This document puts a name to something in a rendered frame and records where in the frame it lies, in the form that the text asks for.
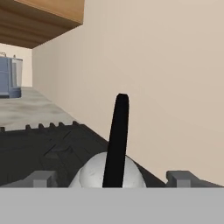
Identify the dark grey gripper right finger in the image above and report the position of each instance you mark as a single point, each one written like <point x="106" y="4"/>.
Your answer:
<point x="182" y="178"/>

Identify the wooden wall cabinet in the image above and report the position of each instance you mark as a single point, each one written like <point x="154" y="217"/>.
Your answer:
<point x="35" y="20"/>

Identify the black stove hob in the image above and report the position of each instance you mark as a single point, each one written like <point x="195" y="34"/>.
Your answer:
<point x="38" y="151"/>

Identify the blue grey countertop appliance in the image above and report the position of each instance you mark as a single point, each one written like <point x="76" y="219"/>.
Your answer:
<point x="9" y="76"/>

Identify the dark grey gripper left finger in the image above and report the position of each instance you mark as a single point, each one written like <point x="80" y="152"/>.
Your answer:
<point x="40" y="178"/>

